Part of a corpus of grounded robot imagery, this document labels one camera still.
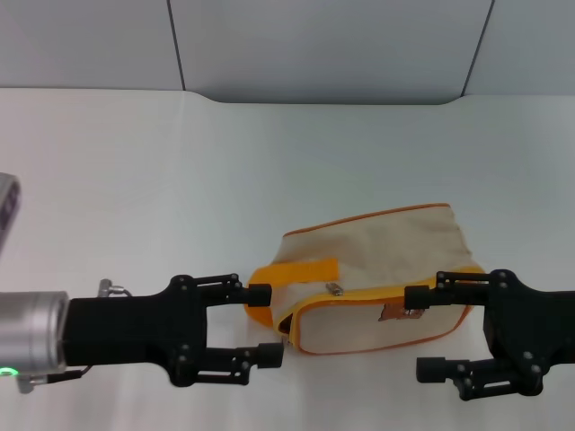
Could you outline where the silver cable connector plug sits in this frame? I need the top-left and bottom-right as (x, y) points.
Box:
(99, 277), (134, 298)

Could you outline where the beige orange-trimmed food bag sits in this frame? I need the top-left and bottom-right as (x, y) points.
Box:
(242, 202), (489, 356)

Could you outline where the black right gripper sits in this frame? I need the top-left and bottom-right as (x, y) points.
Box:
(403, 268), (575, 401)

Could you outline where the thin dark wrist cable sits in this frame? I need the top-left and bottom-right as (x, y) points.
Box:
(16, 365), (93, 394)

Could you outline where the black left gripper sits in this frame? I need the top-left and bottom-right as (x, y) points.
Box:
(61, 271), (285, 388)

